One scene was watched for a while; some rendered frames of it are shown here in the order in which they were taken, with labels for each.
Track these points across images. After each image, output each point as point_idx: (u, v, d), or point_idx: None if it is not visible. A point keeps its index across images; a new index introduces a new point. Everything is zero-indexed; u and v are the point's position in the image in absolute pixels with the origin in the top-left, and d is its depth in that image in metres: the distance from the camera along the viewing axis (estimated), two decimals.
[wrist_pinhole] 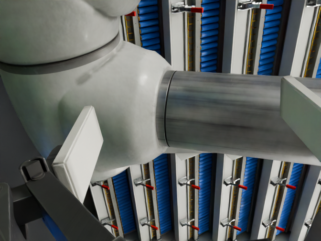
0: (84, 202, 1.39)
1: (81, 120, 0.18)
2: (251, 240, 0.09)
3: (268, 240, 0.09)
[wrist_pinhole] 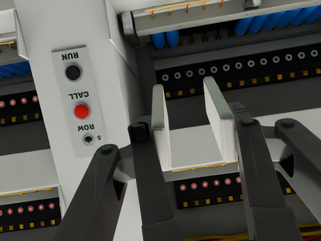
0: None
1: (159, 95, 0.20)
2: (251, 240, 0.09)
3: (268, 240, 0.09)
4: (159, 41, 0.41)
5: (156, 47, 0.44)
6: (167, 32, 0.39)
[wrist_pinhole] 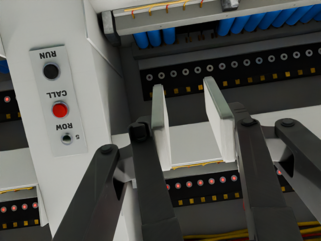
0: None
1: (159, 95, 0.20)
2: (251, 240, 0.09)
3: (268, 240, 0.09)
4: (142, 41, 0.41)
5: (139, 47, 0.44)
6: (148, 32, 0.39)
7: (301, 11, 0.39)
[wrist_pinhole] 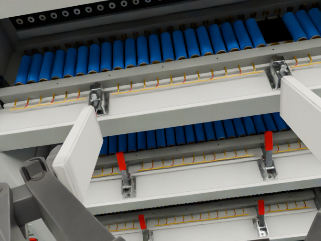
0: None
1: (81, 120, 0.18)
2: (251, 240, 0.09)
3: (268, 240, 0.09)
4: None
5: None
6: None
7: (196, 46, 0.46)
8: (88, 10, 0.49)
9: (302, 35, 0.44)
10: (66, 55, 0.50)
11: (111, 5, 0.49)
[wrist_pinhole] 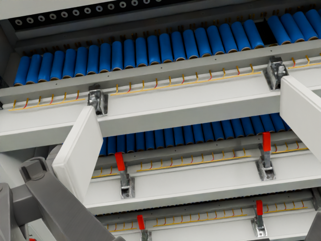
0: None
1: (81, 120, 0.18)
2: (251, 240, 0.09)
3: (268, 240, 0.09)
4: None
5: None
6: None
7: (194, 47, 0.46)
8: (87, 11, 0.50)
9: (300, 37, 0.44)
10: (65, 56, 0.51)
11: (110, 6, 0.49)
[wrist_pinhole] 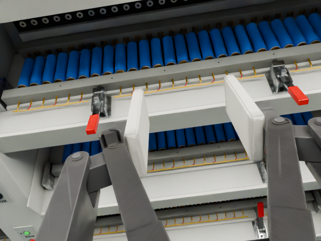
0: None
1: (137, 100, 0.20)
2: (251, 240, 0.09)
3: (268, 240, 0.09)
4: None
5: None
6: None
7: (197, 49, 0.47)
8: (91, 14, 0.50)
9: (302, 40, 0.45)
10: (68, 58, 0.51)
11: (113, 9, 0.49)
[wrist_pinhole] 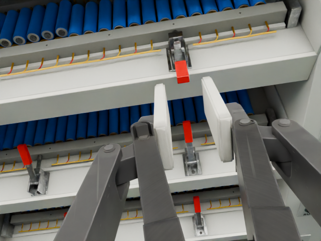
0: None
1: (161, 94, 0.20)
2: (251, 240, 0.09)
3: (268, 240, 0.09)
4: None
5: None
6: (247, 0, 0.37)
7: (91, 21, 0.39)
8: None
9: (211, 7, 0.37)
10: None
11: None
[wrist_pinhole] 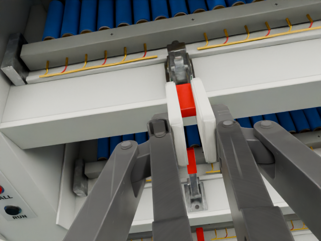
0: None
1: (173, 92, 0.20)
2: (251, 240, 0.09)
3: (268, 240, 0.09)
4: None
5: None
6: None
7: None
8: None
9: None
10: None
11: None
